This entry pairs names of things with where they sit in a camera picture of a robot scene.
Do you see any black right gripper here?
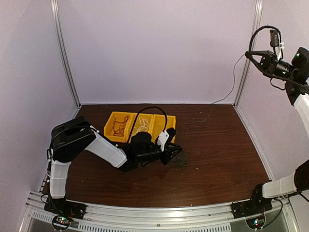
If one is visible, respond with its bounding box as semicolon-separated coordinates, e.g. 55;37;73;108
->
246;49;297;80

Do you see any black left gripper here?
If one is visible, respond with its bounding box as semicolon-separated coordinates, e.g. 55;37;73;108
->
137;144;183;166

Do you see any green wire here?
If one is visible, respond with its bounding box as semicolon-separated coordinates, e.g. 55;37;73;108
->
193;54;247;122
169;149;191;172

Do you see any white wire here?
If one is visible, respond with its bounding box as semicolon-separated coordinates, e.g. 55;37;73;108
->
134;116;152;132

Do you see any red wire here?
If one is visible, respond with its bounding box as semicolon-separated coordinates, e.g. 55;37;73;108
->
111;116;131;137

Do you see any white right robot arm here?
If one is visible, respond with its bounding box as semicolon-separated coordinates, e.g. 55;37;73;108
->
241;47;309;171

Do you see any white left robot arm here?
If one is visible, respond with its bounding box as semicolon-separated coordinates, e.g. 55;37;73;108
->
47;116;183;215

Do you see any yellow bin right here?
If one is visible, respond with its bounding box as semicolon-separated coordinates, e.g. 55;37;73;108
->
152;115;176;143

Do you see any yellow bin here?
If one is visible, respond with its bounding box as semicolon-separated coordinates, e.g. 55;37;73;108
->
131;114;154;136
104;111;134;143
152;115;176;143

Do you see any yellow bin middle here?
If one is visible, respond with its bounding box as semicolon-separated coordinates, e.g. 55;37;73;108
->
131;114;154;136

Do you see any yellow bin left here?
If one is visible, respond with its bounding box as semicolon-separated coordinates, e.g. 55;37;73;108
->
104;111;134;143

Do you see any black right camera cable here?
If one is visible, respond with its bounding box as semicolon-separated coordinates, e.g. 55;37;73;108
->
248;24;283;54

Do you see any black camera cable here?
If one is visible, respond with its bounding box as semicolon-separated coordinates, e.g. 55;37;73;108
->
127;105;169;145
248;24;283;54

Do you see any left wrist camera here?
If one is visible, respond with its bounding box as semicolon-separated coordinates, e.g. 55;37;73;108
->
156;127;176;152

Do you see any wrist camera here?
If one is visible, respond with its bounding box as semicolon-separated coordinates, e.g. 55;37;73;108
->
269;29;284;60
156;127;176;152

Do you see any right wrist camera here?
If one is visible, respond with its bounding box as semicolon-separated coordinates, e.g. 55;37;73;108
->
269;29;284;60

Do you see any black left camera cable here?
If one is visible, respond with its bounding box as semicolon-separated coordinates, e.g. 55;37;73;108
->
127;105;169;145

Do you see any aluminium frame post right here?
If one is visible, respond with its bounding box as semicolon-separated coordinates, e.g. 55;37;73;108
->
233;0;264;108

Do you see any aluminium frame post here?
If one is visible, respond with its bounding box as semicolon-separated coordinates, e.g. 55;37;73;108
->
50;0;81;108
233;0;264;108

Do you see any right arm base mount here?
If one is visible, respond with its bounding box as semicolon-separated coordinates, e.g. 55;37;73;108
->
231;184;273;218

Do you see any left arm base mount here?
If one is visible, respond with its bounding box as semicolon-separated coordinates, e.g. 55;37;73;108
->
40;194;87;231

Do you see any aluminium front rail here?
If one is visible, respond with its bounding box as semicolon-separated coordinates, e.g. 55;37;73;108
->
17;191;299;232

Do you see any aluminium frame post left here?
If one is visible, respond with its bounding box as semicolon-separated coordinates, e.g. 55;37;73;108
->
50;0;81;108

